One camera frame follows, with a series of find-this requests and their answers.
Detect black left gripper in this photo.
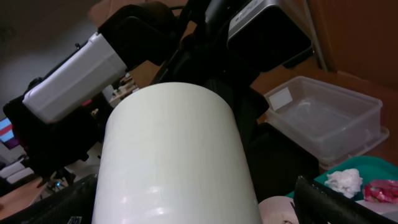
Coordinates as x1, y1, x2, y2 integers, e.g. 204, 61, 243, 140
151, 0, 268, 149

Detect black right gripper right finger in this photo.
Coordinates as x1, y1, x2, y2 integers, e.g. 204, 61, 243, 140
293, 176, 397, 224

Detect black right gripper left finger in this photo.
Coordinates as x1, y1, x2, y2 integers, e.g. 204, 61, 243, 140
1, 174, 97, 224

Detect large pink plate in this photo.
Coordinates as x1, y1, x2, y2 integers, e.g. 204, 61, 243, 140
257, 195, 398, 224

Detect white cup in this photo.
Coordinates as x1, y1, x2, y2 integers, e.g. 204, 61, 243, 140
92, 83, 261, 224

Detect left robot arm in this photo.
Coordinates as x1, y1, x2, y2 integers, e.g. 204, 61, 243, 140
7, 1, 266, 223

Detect crumpled white tissue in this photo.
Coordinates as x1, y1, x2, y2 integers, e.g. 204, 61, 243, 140
325, 169, 363, 198

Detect black bin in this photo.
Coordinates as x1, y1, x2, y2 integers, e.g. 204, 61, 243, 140
246, 123, 319, 202

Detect teal tray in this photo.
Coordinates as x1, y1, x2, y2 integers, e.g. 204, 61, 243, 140
285, 155, 398, 202

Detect red snack wrapper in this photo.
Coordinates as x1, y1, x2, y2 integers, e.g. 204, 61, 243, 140
363, 180, 397, 205

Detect clear plastic bin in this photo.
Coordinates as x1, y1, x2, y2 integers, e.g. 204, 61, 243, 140
264, 77, 389, 170

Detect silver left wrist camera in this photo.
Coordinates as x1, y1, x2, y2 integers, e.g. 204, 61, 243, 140
227, 0, 312, 72

